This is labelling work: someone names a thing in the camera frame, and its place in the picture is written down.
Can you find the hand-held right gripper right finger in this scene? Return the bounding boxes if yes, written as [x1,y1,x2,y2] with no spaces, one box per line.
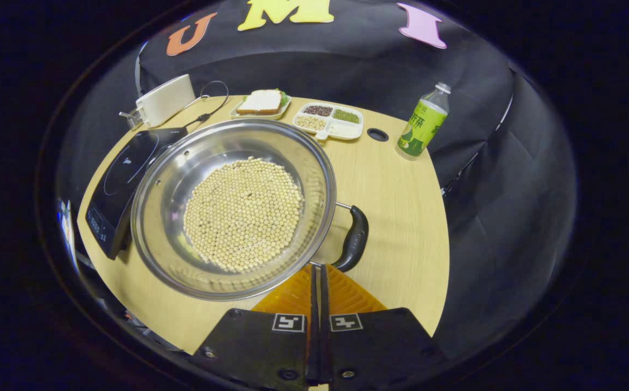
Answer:
[320,263,446,389]

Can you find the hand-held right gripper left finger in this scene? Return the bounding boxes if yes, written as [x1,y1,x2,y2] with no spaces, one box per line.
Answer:
[189,263,316,389]

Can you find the stainless steel pot black handles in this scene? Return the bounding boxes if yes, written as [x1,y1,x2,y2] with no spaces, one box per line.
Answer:
[131,118,370,302]

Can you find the black induction cooktop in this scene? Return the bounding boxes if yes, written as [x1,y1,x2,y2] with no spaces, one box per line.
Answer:
[85,127,189,261]

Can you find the pile of soybeans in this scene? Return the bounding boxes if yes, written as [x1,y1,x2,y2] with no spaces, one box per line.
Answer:
[183,157,306,274]

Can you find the white divided bean tray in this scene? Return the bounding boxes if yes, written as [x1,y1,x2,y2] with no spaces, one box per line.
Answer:
[292,102,364,142]

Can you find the green tea bottle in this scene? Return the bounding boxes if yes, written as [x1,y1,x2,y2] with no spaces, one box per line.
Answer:
[396,82,452,160]

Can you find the white sandwich plate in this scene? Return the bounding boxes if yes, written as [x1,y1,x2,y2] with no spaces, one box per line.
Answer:
[229,92,293,122]

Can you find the sandwich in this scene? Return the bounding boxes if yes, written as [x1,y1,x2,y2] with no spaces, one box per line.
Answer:
[236,89,289,116]

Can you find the white toaster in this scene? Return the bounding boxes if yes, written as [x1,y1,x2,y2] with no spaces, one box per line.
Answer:
[135,74,197,129]

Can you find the black power cable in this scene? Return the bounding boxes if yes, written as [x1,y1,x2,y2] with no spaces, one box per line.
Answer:
[183,80,230,129]

